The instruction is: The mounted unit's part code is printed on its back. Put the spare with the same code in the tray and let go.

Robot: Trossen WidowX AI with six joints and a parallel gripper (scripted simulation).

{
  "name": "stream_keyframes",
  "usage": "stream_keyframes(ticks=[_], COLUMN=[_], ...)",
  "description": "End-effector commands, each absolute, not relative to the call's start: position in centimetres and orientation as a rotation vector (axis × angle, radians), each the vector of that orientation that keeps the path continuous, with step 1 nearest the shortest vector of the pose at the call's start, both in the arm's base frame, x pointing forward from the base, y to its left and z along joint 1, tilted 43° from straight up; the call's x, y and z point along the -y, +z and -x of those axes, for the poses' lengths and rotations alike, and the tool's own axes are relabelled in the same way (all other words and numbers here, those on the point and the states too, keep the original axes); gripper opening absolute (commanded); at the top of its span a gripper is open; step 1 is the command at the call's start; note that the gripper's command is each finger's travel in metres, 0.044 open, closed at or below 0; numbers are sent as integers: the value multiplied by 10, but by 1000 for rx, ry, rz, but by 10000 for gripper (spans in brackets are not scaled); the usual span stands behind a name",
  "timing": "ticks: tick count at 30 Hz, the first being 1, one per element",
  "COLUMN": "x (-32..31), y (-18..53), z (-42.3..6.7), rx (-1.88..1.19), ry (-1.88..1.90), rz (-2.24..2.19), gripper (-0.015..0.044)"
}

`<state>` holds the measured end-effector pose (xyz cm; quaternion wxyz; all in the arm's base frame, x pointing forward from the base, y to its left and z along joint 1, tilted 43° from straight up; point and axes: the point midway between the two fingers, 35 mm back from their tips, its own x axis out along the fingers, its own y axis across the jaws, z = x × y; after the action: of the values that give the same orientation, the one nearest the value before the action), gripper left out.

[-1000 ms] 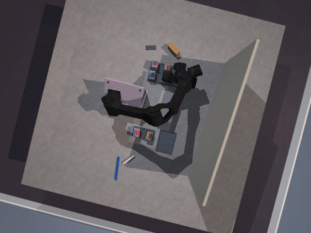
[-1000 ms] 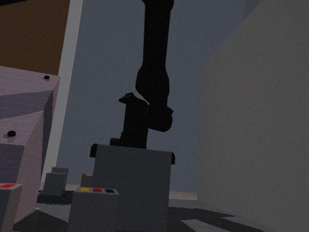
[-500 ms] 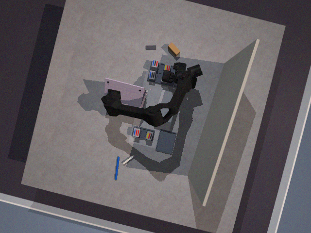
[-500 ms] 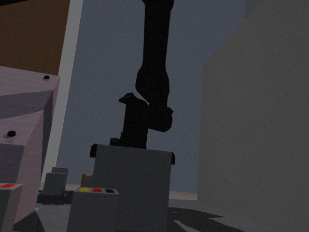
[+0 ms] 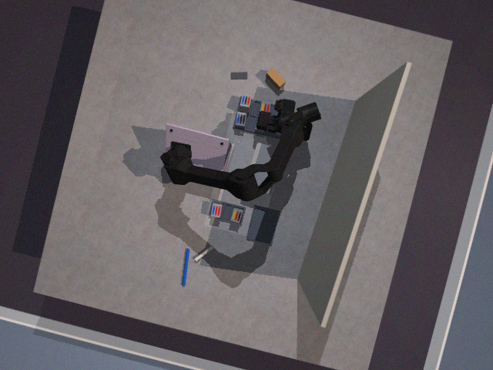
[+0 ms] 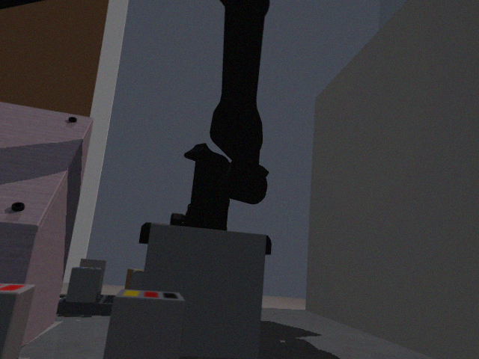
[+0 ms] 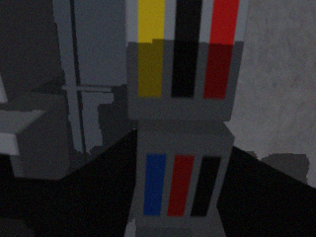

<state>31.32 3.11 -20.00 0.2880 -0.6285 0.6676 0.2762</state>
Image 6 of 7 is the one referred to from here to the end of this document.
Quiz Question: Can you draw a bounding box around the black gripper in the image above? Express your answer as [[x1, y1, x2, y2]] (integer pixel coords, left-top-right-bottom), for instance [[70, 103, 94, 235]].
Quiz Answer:
[[139, 189, 272, 254]]

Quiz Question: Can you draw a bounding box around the tan rectangular block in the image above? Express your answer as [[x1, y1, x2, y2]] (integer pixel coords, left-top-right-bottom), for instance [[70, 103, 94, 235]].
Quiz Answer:
[[125, 269, 132, 289]]

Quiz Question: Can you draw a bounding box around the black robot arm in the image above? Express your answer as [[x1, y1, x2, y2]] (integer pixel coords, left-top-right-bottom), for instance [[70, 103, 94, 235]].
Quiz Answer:
[[184, 0, 270, 204]]

